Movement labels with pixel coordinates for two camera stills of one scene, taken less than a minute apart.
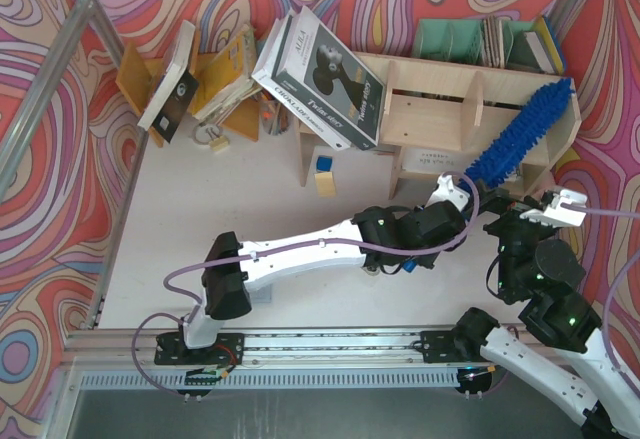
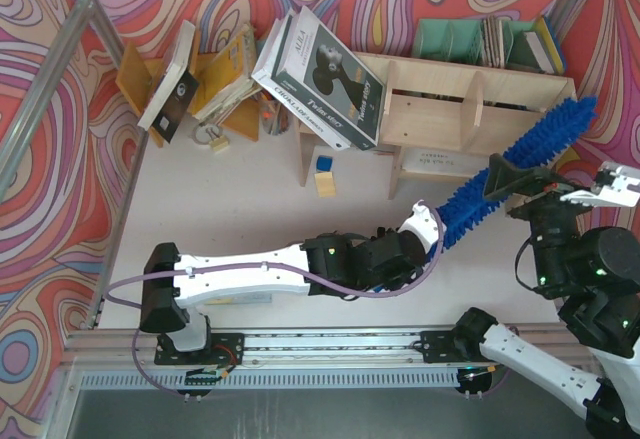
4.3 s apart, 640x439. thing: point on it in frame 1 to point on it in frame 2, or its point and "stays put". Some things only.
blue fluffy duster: [502, 162] to [473, 206]
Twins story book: [321, 77] stays put
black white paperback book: [174, 92] stays put
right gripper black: [513, 229] to [532, 193]
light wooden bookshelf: [439, 117] stays put
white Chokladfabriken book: [262, 77] stays put
